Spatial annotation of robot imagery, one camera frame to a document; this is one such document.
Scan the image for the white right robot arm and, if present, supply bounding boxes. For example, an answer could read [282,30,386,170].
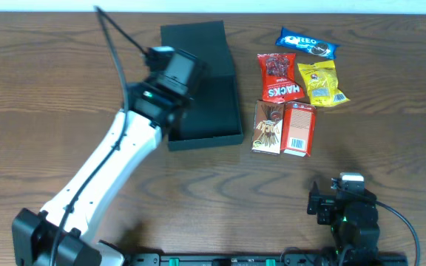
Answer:
[307,178,380,265]

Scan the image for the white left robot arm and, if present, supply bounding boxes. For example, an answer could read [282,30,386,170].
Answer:
[12,47,206,266]

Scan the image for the yellow candy bag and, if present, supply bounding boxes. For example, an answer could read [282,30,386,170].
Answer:
[297,61,350,107]

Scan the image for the blue Oreo cookie pack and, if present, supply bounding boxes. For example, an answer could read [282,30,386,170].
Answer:
[275,27,339,60]

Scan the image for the red Hacks candy bag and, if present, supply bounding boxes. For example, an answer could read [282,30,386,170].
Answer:
[257,53,305,103]

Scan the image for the black gift box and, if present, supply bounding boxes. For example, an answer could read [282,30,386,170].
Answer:
[160,21,243,151]

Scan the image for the brown Pocky box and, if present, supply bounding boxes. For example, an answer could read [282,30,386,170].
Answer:
[251,100,284,154]

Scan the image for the red snack box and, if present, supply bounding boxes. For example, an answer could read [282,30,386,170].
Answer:
[281,101,317,157]

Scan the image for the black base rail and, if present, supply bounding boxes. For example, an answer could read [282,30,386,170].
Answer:
[124,252,409,266]

